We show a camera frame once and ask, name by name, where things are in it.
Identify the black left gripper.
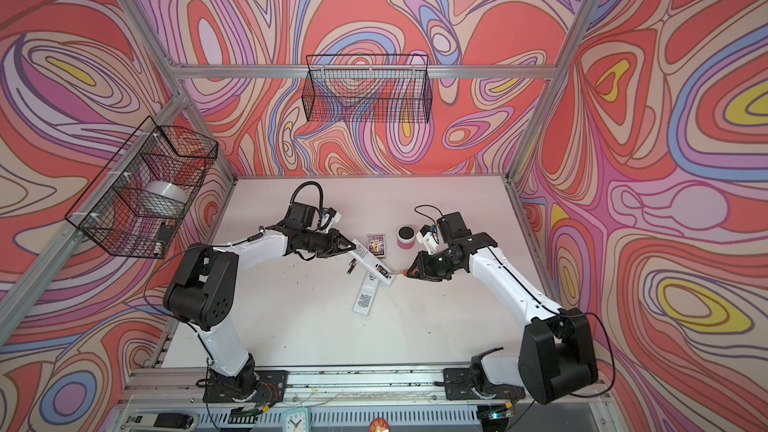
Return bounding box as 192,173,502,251
300,230,355,259

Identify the white remote with coloured buttons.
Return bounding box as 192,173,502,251
351,240,395,286

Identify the white remote control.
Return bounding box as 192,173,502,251
352,273,380,316

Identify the orange handled screwdriver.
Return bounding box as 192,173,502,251
389,270,415,279

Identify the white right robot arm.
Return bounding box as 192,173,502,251
403,212,599,405

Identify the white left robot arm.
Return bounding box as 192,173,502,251
163,203,355,378

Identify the purple printed card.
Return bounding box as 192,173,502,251
367,233,387,258

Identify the pink round black-top pad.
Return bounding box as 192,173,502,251
397,225,416,250

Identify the small white clock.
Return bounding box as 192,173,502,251
281,407,311,432

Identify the white roll in basket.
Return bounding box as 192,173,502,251
138,181,189,218

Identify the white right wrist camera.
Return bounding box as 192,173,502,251
416,225,440,255

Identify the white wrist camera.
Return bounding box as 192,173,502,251
318,207,341,233
416,225,440,255

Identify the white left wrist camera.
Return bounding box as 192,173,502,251
318,207,341,233

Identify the black corrugated left cable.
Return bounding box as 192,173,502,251
289,181,326,229

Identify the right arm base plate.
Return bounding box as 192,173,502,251
435,367,526,402

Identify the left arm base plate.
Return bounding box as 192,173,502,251
203,370,288,405

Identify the black wire basket back wall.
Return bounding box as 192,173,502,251
301,52,433,124

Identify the black wire basket wall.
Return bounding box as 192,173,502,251
65,118,219,259
301,52,433,124

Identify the black wire basket left wall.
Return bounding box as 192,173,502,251
65,118,219,259

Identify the black white device front rail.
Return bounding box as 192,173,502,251
120,412,199,432

